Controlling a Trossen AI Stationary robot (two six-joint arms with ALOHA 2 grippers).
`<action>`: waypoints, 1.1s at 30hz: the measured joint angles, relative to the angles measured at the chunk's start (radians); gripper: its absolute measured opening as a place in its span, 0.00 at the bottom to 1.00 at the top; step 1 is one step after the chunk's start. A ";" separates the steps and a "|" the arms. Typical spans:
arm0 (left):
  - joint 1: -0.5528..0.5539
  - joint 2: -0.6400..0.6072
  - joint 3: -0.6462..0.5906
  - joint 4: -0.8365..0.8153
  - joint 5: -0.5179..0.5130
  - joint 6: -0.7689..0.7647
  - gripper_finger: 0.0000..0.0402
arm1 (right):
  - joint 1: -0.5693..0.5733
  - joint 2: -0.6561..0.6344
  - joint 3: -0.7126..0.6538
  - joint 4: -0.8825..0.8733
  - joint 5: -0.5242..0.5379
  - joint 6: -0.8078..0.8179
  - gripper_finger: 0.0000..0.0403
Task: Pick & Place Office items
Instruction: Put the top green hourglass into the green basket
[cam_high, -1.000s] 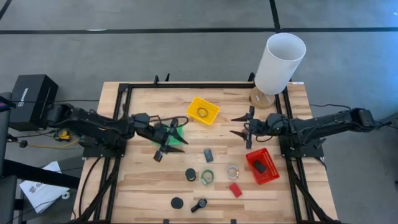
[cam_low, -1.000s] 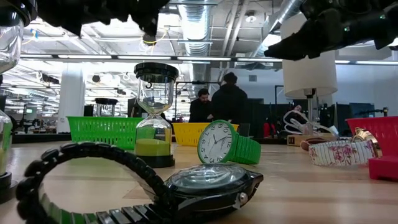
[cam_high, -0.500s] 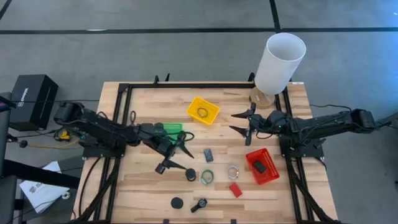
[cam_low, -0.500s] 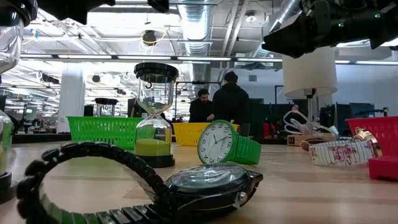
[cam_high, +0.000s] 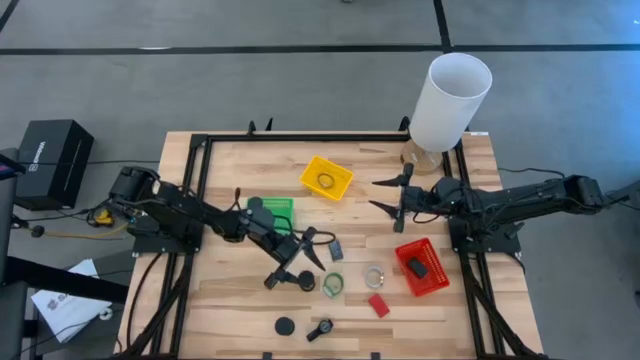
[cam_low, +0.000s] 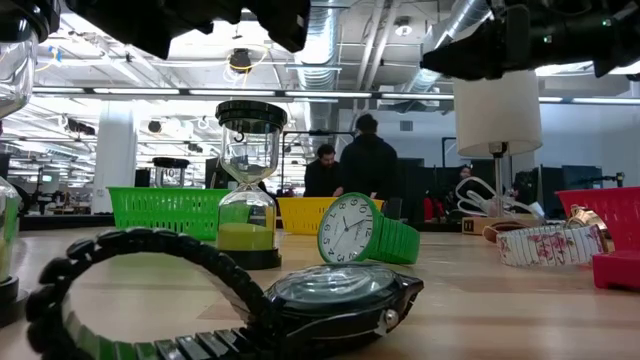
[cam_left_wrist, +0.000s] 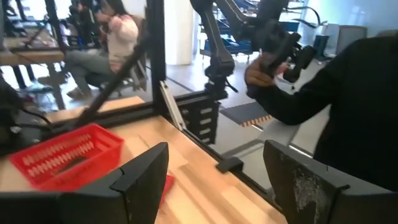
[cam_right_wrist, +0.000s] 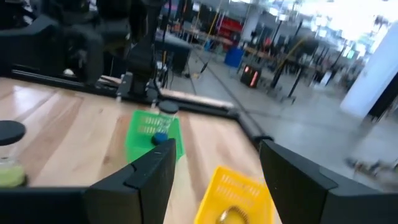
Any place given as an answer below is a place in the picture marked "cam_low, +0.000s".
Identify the black computer monitor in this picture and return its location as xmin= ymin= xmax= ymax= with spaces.
xmin=560 ymin=164 xmax=604 ymax=191

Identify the red plastic basket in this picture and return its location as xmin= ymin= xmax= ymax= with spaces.
xmin=554 ymin=186 xmax=640 ymax=254

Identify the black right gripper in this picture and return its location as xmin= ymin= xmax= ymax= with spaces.
xmin=420 ymin=0 xmax=601 ymax=81

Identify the silver ventilation duct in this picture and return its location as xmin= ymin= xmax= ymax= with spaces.
xmin=287 ymin=0 xmax=346 ymax=151

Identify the white pillar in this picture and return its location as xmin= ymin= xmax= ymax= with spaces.
xmin=92 ymin=102 xmax=139 ymax=216

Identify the black metal table frame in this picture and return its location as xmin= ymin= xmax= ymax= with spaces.
xmin=18 ymin=213 xmax=464 ymax=234

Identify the yellow plastic basket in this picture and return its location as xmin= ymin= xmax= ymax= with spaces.
xmin=277 ymin=196 xmax=385 ymax=236

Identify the white floral band wristwatch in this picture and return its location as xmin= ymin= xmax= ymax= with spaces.
xmin=496 ymin=204 xmax=617 ymax=268

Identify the white lamp cable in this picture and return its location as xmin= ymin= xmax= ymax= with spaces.
xmin=453 ymin=175 xmax=547 ymax=221

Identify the black ceiling device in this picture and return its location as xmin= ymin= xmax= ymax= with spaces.
xmin=228 ymin=47 xmax=254 ymax=75

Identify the black wristwatch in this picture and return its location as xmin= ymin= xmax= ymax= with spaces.
xmin=24 ymin=227 xmax=425 ymax=360

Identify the green sand hourglass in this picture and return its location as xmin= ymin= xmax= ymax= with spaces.
xmin=214 ymin=99 xmax=289 ymax=271
xmin=0 ymin=0 xmax=61 ymax=329

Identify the green plastic basket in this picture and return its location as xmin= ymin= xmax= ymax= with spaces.
xmin=107 ymin=186 xmax=234 ymax=242

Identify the green wristwatch white dial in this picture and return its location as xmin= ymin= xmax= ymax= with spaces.
xmin=316 ymin=192 xmax=421 ymax=266

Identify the person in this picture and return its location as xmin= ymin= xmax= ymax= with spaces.
xmin=454 ymin=164 xmax=476 ymax=201
xmin=303 ymin=143 xmax=345 ymax=198
xmin=338 ymin=113 xmax=399 ymax=201

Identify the ceiling light strip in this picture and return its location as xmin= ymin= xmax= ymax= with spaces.
xmin=32 ymin=87 xmax=456 ymax=101

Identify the red plastic box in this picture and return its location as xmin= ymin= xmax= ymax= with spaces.
xmin=592 ymin=249 xmax=640 ymax=292

